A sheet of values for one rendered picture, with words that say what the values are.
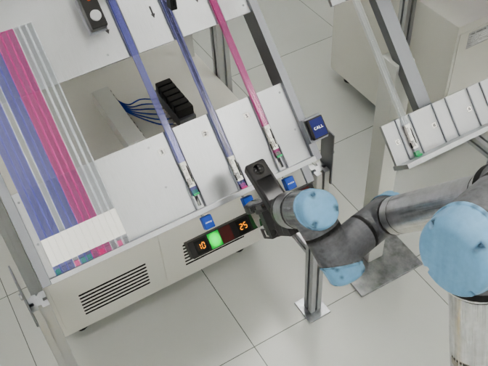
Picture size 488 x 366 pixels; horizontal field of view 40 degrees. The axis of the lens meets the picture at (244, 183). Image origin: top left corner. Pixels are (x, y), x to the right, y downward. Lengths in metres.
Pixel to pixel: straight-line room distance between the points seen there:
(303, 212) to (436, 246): 0.34
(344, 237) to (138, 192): 0.48
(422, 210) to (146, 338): 1.22
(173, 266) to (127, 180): 0.70
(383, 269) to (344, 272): 1.04
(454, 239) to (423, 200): 0.28
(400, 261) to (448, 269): 1.39
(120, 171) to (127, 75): 0.64
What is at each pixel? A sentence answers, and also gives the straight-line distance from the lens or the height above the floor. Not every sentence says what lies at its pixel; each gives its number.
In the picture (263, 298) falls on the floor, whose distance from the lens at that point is 2.24.
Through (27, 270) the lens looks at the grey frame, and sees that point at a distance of 2.22.
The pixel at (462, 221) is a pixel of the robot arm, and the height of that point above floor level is 1.18.
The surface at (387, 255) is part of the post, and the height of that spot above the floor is 0.01.
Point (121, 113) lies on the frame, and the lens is 1.89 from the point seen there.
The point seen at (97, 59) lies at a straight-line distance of 1.53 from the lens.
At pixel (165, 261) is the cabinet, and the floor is 0.19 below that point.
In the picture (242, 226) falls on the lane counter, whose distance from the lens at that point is 1.58.
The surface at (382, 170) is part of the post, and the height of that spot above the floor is 0.45.
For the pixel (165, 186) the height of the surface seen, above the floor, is 0.77.
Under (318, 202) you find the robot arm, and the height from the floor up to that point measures 0.95.
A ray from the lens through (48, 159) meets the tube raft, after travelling 1.48.
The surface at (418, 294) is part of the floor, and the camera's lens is 2.29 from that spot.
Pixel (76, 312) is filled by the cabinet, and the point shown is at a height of 0.16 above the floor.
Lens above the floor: 1.87
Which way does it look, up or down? 47 degrees down
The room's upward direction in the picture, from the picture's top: 4 degrees counter-clockwise
